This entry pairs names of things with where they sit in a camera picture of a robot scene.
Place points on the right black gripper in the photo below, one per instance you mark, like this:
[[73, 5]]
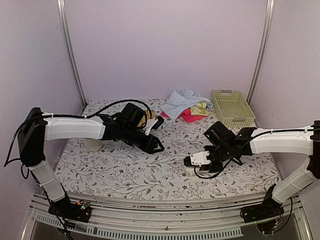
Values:
[[219, 168]]

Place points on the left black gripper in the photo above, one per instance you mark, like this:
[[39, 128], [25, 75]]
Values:
[[152, 143]]

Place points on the cream towel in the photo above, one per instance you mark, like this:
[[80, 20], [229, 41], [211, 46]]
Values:
[[190, 171]]

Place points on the light blue towel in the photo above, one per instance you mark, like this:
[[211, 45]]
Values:
[[181, 100]]

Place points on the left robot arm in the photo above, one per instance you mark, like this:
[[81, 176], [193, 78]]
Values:
[[132, 126]]

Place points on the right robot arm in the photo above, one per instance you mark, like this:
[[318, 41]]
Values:
[[225, 145]]

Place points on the green plastic basket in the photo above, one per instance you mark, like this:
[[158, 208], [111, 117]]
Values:
[[232, 109]]

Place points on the pink towel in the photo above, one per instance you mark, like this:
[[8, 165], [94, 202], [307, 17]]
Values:
[[185, 115]]

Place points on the yellow green patterned towel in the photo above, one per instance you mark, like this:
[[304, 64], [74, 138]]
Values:
[[199, 109]]

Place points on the floral tablecloth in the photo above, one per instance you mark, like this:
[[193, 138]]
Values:
[[118, 170]]

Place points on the cream ceramic mug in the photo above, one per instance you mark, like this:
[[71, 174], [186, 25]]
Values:
[[93, 145]]

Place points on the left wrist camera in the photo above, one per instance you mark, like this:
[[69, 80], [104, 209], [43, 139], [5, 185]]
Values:
[[153, 124]]

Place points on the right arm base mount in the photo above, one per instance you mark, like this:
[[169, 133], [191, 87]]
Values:
[[267, 209]]

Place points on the front aluminium rail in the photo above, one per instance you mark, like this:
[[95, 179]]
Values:
[[202, 219]]

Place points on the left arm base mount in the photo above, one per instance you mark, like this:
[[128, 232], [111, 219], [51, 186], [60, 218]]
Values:
[[66, 209]]

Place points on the right aluminium post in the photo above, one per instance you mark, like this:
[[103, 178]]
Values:
[[267, 23]]

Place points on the aluminium post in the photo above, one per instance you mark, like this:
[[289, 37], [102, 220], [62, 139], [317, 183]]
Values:
[[61, 7], [267, 23]]

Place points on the left aluminium post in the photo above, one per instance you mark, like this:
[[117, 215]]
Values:
[[61, 7]]

